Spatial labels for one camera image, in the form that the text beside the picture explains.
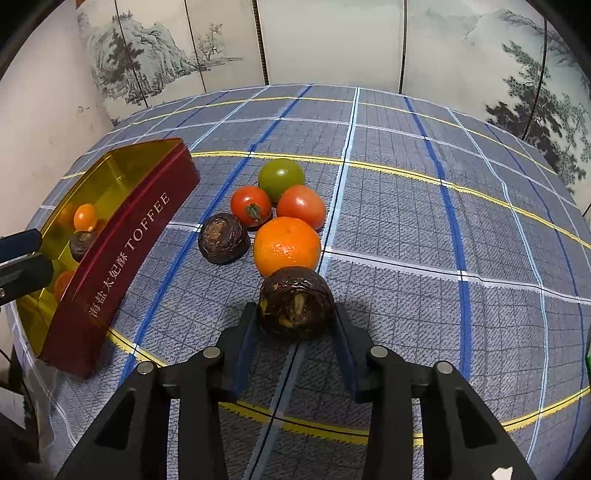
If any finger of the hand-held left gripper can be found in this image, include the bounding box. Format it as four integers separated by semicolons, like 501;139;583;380
0;230;43;260
0;255;55;304

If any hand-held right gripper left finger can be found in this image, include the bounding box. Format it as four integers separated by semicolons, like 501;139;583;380
55;302;262;480

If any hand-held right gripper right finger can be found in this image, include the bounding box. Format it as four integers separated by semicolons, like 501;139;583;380
331;302;539;480

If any orange mandarin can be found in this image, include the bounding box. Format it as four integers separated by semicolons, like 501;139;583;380
253;216;322;278
54;270;77;302

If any dark water chestnut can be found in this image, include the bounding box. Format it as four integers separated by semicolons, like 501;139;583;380
198;212;251;265
68;230;99;263
257;266;335;342

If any small orange tomato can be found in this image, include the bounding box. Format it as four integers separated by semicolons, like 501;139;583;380
73;203;99;232

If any red tin box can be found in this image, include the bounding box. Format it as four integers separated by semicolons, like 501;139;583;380
9;137;201;380

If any red tomato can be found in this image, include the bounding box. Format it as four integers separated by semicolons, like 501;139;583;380
276;185;327;230
230;185;273;230

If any green tomato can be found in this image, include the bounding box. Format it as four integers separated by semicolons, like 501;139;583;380
257;158;306;202

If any landscape painted folding screen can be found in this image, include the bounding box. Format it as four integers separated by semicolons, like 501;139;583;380
76;0;591;195

